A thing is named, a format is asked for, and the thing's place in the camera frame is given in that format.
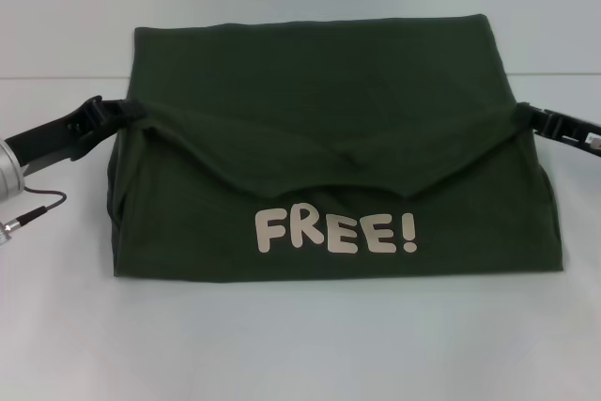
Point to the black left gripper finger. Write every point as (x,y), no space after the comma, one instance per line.
(124,113)

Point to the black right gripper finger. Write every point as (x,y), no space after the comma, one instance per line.
(530,114)

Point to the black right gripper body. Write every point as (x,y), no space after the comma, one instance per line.
(568,131)

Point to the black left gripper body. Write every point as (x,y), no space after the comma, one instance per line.
(56,138)

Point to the dark green t-shirt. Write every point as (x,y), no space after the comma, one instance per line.
(305,147)

